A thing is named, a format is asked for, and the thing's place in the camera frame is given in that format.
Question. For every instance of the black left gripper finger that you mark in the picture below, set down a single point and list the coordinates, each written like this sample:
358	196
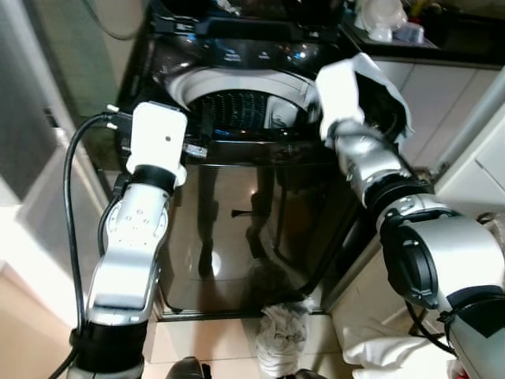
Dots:
206	126

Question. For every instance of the white cloth garment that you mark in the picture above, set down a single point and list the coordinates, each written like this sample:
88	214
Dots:
398	91

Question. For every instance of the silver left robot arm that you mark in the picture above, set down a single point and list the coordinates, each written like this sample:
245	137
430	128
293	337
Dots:
130	237

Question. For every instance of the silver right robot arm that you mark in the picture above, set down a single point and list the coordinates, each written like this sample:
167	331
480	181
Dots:
450	253

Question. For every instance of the black top-load washing machine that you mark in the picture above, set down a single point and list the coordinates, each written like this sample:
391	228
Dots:
260	221

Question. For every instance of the black washing machine lid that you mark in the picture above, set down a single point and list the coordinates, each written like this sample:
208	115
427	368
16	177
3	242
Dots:
237	20

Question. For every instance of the steel washer drum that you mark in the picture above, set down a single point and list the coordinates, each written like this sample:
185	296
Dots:
245	110

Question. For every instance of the white cabinet with dark counter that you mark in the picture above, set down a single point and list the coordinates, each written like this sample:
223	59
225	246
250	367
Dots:
442	103

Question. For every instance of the small pale blue container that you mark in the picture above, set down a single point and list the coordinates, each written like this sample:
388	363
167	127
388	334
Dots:
410	33

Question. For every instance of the white plastic bag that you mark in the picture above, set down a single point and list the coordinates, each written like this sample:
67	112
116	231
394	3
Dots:
380	20

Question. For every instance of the crumpled white patterned garment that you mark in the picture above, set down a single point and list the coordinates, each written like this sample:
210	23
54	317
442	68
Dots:
282	339

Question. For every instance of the black robot foot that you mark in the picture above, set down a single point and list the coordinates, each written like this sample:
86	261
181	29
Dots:
188	369

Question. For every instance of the plain white bedding pile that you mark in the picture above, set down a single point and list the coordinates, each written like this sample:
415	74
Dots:
387	347

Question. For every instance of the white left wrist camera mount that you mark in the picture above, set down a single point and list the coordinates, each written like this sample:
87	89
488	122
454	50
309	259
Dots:
156	138

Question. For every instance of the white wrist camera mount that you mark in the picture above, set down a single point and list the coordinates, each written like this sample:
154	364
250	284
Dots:
156	138
339	95

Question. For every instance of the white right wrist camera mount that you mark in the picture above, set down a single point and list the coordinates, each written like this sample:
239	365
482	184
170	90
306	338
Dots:
339	95

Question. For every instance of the white door frame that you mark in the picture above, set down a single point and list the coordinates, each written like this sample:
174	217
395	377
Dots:
473	130

